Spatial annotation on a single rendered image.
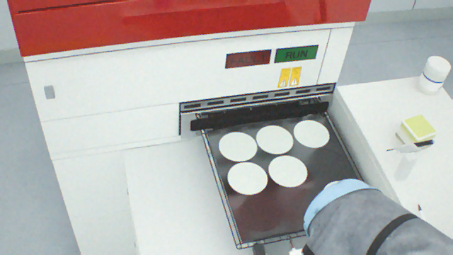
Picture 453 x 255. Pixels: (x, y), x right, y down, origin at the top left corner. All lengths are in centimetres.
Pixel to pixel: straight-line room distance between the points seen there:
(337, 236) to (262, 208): 54
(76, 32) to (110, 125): 35
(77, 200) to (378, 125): 91
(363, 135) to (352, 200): 65
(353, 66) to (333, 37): 181
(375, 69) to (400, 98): 167
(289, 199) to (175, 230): 29
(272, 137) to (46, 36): 65
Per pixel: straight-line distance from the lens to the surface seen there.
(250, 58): 127
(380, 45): 338
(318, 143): 138
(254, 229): 118
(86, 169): 147
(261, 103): 138
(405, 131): 133
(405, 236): 66
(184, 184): 134
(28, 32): 107
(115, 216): 168
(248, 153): 131
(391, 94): 150
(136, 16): 106
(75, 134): 136
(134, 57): 119
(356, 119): 138
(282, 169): 130
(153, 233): 126
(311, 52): 133
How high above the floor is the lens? 191
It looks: 47 degrees down
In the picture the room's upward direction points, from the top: 6 degrees clockwise
